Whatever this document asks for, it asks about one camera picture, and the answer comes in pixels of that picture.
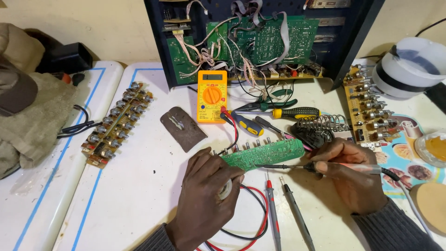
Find thin black cable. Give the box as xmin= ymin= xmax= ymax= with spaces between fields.
xmin=414 ymin=17 xmax=446 ymax=38

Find tin of yellow flux paste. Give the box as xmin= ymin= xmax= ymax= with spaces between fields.
xmin=413 ymin=131 xmax=446 ymax=169

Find black box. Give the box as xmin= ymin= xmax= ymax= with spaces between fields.
xmin=36 ymin=42 xmax=94 ymax=75

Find brown cap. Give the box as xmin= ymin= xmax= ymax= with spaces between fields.
xmin=0 ymin=66 xmax=39 ymax=118

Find red multimeter probe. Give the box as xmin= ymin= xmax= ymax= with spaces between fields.
xmin=265 ymin=172 xmax=282 ymax=251

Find white container with black tape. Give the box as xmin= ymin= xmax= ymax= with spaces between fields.
xmin=372 ymin=36 xmax=446 ymax=99

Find person's right hand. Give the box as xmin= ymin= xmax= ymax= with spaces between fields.
xmin=308 ymin=137 xmax=389 ymax=215

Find green circuit board with knobs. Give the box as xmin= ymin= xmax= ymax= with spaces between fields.
xmin=212 ymin=137 xmax=306 ymax=172

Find black multimeter probe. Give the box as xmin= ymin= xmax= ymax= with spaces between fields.
xmin=278 ymin=176 xmax=316 ymax=251

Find yellow digital multimeter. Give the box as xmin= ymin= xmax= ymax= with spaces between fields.
xmin=197 ymin=70 xmax=228 ymax=124

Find person's left hand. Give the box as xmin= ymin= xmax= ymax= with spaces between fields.
xmin=166 ymin=146 xmax=245 ymax=251

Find dark blue amplifier chassis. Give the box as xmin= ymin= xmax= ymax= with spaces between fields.
xmin=144 ymin=0 xmax=386 ymax=92

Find black handled small screwdriver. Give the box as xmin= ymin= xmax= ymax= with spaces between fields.
xmin=255 ymin=116 xmax=288 ymax=139

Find round wooden disc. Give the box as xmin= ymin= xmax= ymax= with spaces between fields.
xmin=409 ymin=182 xmax=446 ymax=235

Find colourful printed place mat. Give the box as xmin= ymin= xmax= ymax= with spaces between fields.
xmin=348 ymin=112 xmax=444 ymax=199

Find brown metal plate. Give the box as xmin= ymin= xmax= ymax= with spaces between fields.
xmin=160 ymin=106 xmax=208 ymax=153

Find soldering iron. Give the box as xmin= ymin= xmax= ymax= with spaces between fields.
xmin=254 ymin=162 xmax=434 ymax=239

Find solder wire spool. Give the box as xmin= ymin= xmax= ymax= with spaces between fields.
xmin=219 ymin=178 xmax=233 ymax=201

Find yellow and blue screwdriver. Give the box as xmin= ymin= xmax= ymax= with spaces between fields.
xmin=226 ymin=110 xmax=265 ymax=137

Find red test lead cable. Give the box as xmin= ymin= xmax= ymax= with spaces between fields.
xmin=195 ymin=106 xmax=269 ymax=251

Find black test lead cable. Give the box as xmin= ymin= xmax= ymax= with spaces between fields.
xmin=205 ymin=112 xmax=269 ymax=251

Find green handled pliers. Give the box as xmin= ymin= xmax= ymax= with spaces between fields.
xmin=233 ymin=89 xmax=299 ymax=113

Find beige towel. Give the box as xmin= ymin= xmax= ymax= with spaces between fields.
xmin=0 ymin=71 xmax=79 ymax=179

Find orange and black tool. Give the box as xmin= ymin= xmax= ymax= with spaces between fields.
xmin=52 ymin=72 xmax=85 ymax=87

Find brown circuit board with knobs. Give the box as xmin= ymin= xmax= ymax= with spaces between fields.
xmin=81 ymin=82 xmax=154 ymax=170
xmin=343 ymin=64 xmax=402 ymax=148

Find yellow and black screwdriver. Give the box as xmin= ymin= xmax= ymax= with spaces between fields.
xmin=232 ymin=107 xmax=322 ymax=121

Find soldering iron spring stand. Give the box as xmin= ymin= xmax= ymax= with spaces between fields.
xmin=290 ymin=114 xmax=351 ymax=150

